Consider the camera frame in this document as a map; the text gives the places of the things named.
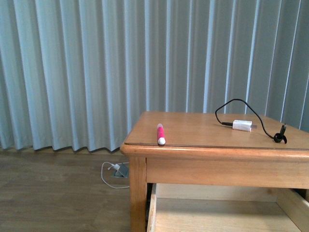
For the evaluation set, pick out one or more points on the white USB charger block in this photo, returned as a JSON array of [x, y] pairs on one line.
[[243, 125]]

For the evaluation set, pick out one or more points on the wooden nightstand cabinet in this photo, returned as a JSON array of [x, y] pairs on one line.
[[200, 151]]

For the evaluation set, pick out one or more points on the pale green pleated curtain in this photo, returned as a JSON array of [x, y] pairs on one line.
[[78, 73]]

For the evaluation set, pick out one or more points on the open metal floor socket box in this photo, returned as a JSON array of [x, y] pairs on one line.
[[123, 172]]

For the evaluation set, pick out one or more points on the wooden drawer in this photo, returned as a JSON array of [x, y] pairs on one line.
[[199, 208]]

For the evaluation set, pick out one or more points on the white plug adapter on floor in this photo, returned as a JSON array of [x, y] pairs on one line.
[[116, 167]]

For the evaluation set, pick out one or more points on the pink marker with white caps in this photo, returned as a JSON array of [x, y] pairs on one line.
[[160, 135]]

